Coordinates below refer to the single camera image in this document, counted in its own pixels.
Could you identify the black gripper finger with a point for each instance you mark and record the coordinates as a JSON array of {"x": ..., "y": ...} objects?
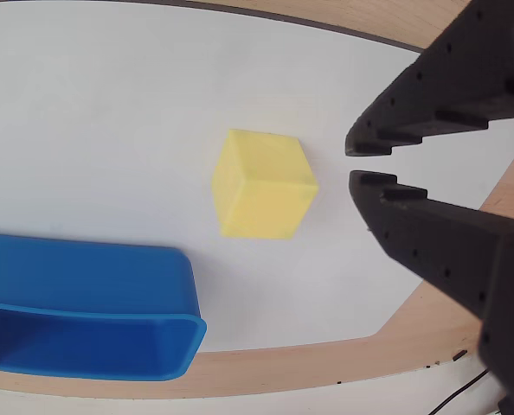
[
  {"x": 456, "y": 250},
  {"x": 456, "y": 82}
]

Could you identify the yellow cube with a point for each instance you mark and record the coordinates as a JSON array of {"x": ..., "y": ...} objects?
[{"x": 263, "y": 190}]

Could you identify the white rectangular mat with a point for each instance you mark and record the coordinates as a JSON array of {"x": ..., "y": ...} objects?
[{"x": 110, "y": 129}]

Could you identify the blue rectangular bin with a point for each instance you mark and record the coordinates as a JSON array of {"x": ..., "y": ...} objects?
[{"x": 88, "y": 276}]

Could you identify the small black fragment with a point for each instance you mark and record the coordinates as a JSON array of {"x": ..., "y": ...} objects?
[{"x": 459, "y": 355}]

